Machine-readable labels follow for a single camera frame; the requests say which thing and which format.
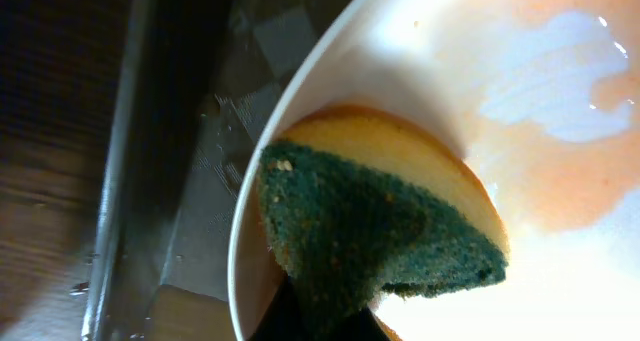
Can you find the brown plastic serving tray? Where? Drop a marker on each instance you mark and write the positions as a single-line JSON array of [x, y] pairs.
[[198, 82]]

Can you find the white plate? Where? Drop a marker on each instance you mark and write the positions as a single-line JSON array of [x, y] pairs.
[[540, 98]]

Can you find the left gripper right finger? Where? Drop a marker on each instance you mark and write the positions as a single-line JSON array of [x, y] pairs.
[[363, 326]]

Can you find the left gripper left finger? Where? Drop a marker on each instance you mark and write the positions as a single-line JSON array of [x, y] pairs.
[[283, 319]]

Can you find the green and yellow sponge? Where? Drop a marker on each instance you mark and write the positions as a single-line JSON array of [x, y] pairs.
[[356, 203]]

